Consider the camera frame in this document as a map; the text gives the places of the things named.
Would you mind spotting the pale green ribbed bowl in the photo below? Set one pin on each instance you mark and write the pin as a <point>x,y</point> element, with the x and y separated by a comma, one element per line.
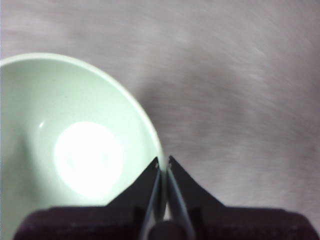
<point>75,95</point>

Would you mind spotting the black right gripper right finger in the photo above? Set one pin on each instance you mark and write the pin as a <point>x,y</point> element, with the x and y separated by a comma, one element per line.
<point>220,220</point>

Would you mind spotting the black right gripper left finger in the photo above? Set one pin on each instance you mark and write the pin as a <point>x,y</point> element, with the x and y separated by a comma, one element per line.
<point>120,217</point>

